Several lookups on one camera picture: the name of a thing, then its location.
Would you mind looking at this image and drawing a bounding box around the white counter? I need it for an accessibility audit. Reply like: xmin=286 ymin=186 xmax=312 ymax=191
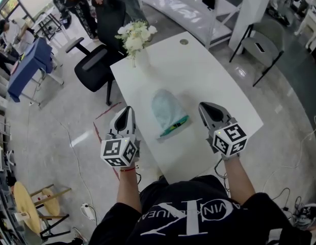
xmin=294 ymin=8 xmax=316 ymax=53

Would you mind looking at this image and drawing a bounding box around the light blue fabric pouch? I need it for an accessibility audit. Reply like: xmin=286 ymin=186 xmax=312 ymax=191
xmin=150 ymin=88 xmax=191 ymax=139

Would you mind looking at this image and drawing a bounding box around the person's right forearm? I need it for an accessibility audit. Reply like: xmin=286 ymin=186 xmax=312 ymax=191
xmin=222 ymin=154 xmax=255 ymax=204

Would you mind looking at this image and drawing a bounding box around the white wristband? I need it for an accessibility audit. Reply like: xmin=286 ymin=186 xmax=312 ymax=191
xmin=220 ymin=153 xmax=240 ymax=161

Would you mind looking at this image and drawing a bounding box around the white flower bouquet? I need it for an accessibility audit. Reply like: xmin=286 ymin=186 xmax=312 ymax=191
xmin=114 ymin=20 xmax=159 ymax=68

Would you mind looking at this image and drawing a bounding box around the person's black printed t-shirt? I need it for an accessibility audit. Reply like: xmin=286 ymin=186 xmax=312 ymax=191
xmin=88 ymin=174 xmax=313 ymax=245

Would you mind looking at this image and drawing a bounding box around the cluttered storage shelf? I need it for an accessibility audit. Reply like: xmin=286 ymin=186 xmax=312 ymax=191
xmin=0 ymin=106 xmax=23 ymax=245

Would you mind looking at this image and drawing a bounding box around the black and white sneaker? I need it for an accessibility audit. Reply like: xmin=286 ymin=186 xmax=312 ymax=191
xmin=292 ymin=203 xmax=316 ymax=230

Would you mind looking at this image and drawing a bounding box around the round wooden stool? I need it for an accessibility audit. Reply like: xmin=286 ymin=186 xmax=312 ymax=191
xmin=30 ymin=184 xmax=72 ymax=221

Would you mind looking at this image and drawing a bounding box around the blue covered table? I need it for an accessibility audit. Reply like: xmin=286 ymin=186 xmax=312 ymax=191
xmin=7 ymin=36 xmax=65 ymax=107

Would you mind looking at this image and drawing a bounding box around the round wooden table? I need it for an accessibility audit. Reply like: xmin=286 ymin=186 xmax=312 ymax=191
xmin=13 ymin=181 xmax=42 ymax=235

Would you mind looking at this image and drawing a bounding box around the white power strip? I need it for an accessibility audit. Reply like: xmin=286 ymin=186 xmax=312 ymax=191
xmin=80 ymin=203 xmax=94 ymax=221

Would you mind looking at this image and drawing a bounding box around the black metal frame stand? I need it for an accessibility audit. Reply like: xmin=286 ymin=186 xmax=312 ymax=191
xmin=37 ymin=12 xmax=64 ymax=42

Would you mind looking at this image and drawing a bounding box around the black office chair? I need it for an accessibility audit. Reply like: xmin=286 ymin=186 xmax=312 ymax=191
xmin=65 ymin=0 xmax=128 ymax=107

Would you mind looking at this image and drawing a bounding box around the person's left forearm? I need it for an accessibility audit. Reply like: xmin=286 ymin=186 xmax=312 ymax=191
xmin=116 ymin=167 xmax=143 ymax=214

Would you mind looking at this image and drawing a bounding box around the grey chair with black legs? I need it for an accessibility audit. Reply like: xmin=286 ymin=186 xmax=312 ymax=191
xmin=228 ymin=18 xmax=286 ymax=88

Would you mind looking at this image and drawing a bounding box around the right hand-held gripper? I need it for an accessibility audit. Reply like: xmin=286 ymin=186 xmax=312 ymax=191
xmin=198 ymin=102 xmax=248 ymax=161

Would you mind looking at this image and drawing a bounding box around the glass window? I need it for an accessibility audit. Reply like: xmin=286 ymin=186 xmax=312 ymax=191
xmin=0 ymin=0 xmax=34 ymax=20

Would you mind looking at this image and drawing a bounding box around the white vase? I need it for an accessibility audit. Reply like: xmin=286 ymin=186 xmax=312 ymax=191
xmin=134 ymin=47 xmax=151 ymax=72

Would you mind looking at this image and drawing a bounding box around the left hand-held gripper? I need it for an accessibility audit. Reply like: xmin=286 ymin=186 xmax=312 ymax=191
xmin=100 ymin=106 xmax=141 ymax=168

